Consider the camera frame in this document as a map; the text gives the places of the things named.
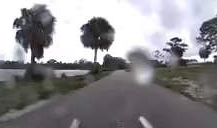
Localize distant line of trees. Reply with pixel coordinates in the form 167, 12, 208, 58
0, 58, 97, 71

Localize tall ragged tree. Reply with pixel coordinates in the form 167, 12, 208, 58
12, 3, 58, 65

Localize round-crowned tree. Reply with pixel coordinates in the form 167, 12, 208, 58
79, 16, 117, 64

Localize dark bush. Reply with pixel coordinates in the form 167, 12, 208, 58
102, 53, 128, 71

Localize flat-topped tree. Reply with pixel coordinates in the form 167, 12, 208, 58
162, 36, 190, 62

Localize large leafy tree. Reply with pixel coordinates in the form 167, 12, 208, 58
195, 13, 217, 64

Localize robot's own part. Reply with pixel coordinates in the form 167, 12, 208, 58
138, 115, 154, 128
69, 118, 82, 128

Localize pale water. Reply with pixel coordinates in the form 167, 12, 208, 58
0, 68, 91, 82

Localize grass slope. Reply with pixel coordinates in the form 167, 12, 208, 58
153, 62, 217, 112

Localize grey asphalt path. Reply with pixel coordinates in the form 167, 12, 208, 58
0, 69, 217, 128

